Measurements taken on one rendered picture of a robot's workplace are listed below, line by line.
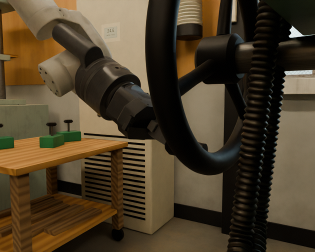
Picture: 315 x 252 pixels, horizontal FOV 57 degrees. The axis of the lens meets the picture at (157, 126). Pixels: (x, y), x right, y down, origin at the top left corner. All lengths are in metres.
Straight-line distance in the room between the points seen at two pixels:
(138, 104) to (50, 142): 1.04
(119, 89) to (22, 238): 0.84
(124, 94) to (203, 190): 1.43
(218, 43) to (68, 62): 0.26
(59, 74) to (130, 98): 0.15
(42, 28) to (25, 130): 1.70
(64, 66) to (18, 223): 0.75
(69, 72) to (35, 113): 1.76
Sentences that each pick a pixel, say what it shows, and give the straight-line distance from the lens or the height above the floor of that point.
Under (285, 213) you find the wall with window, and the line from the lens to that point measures 1.73.
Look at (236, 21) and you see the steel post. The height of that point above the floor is 1.14.
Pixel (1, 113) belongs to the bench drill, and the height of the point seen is 0.65.
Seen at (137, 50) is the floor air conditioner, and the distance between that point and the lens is 1.60.
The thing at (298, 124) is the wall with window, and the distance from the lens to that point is 1.62.
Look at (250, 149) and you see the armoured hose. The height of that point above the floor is 0.71.
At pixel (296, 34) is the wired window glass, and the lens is 1.72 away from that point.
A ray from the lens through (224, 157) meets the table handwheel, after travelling 0.38.
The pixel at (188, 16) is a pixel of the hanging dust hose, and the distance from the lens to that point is 1.61.
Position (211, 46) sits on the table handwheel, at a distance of 0.36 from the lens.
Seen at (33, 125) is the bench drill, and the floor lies 0.56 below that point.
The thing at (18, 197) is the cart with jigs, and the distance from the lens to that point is 1.12.
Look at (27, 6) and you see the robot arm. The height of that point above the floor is 0.92.
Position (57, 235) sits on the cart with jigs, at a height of 0.18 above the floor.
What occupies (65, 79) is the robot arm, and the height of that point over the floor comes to 0.79.
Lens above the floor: 0.76
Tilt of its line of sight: 6 degrees down
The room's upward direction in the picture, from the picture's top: straight up
